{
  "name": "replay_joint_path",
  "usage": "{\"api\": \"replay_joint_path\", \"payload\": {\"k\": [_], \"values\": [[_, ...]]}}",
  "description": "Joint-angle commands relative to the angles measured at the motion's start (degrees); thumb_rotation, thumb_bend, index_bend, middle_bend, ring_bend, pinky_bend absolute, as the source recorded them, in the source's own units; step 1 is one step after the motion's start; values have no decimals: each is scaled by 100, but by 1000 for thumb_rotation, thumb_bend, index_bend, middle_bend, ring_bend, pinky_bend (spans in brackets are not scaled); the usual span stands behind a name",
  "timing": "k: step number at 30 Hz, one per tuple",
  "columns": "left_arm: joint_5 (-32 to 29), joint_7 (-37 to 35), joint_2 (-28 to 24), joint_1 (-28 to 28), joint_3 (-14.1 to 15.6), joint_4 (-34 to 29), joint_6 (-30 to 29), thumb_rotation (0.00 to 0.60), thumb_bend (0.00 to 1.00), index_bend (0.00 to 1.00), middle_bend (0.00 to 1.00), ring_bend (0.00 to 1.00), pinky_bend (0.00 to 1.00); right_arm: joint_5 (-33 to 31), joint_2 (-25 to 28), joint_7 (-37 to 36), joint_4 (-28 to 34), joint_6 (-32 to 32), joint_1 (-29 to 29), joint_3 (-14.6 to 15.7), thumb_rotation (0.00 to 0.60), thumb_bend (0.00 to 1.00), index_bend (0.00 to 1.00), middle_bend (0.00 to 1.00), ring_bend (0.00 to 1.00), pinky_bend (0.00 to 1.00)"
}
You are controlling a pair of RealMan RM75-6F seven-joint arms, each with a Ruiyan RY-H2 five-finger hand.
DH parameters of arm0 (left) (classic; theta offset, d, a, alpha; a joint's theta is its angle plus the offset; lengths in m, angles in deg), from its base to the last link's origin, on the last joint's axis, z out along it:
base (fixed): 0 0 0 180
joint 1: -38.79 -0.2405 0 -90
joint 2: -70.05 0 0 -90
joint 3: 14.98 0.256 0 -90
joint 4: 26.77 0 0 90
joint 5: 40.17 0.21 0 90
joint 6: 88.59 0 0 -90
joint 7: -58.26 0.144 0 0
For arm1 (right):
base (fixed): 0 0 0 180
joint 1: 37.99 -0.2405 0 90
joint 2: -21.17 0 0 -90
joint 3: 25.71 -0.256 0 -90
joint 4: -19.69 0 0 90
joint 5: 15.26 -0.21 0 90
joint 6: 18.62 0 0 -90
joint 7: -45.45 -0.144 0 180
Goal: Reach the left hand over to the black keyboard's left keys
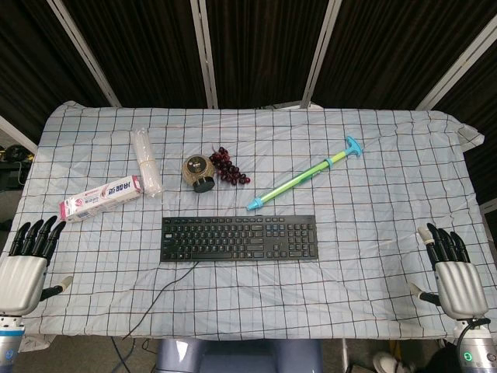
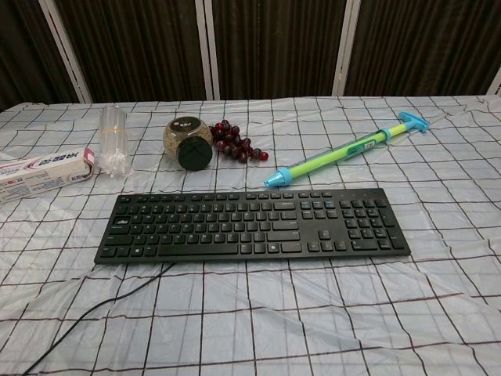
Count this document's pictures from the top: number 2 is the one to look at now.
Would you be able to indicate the blue checked tablecloth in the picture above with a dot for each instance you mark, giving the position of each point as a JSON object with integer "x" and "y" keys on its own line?
{"x": 274, "y": 313}

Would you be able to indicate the white pink toothpaste box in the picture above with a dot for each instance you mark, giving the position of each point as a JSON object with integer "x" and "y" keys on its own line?
{"x": 39, "y": 172}

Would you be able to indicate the round brown black gadget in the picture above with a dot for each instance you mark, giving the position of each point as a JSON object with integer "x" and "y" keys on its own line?
{"x": 184, "y": 135}

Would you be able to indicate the dark partition panel white frame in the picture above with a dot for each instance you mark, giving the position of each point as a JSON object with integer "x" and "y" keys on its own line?
{"x": 23, "y": 47}
{"x": 422, "y": 43}
{"x": 137, "y": 47}
{"x": 274, "y": 47}

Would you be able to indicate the dark red grape bunch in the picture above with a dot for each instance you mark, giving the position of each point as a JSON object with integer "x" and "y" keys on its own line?
{"x": 235, "y": 147}

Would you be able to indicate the green blue water pump toy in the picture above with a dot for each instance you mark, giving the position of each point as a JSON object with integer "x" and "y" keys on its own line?
{"x": 332, "y": 154}

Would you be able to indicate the black computer keyboard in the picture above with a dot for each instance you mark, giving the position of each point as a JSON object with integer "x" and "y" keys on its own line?
{"x": 235, "y": 227}

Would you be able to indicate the clear plastic straw bundle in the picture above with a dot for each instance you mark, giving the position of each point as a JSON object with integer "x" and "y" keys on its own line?
{"x": 113, "y": 137}

